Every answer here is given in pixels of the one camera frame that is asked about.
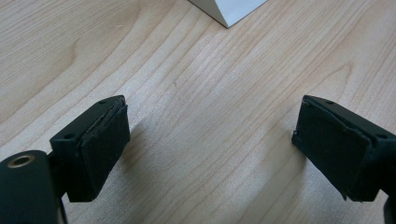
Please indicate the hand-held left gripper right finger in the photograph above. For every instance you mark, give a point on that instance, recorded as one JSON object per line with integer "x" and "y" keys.
{"x": 339, "y": 152}

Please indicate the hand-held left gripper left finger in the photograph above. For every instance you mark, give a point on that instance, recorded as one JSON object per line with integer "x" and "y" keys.
{"x": 93, "y": 152}

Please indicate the expandable grey metal book rack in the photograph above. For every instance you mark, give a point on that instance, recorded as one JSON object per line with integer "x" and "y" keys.
{"x": 236, "y": 9}

